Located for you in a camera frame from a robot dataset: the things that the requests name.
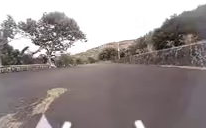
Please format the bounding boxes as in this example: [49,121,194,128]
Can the grey asphalt road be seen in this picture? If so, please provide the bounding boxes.
[0,63,206,128]

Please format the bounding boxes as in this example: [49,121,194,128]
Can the large spreading tree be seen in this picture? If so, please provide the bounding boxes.
[17,11,88,69]

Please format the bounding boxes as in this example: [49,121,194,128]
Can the distant hill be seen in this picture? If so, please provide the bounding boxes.
[70,39,139,64]

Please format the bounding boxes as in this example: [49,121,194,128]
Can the robot's own part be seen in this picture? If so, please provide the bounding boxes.
[134,119,146,128]
[61,120,73,128]

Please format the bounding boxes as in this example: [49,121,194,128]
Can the trees on slope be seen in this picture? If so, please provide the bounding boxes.
[124,3,206,56]

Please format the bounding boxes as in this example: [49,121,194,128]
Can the grey stone wall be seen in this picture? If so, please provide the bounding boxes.
[115,39,206,68]

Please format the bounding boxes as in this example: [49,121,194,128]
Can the pale kerb strip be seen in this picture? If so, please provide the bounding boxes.
[159,64,206,72]

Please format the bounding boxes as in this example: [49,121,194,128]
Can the row of trees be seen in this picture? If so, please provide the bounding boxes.
[0,14,49,67]

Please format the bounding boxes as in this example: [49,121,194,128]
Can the pole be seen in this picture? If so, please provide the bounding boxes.
[116,41,121,61]

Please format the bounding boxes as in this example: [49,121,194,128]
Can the dark green bush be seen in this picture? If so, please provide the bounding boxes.
[97,47,119,62]

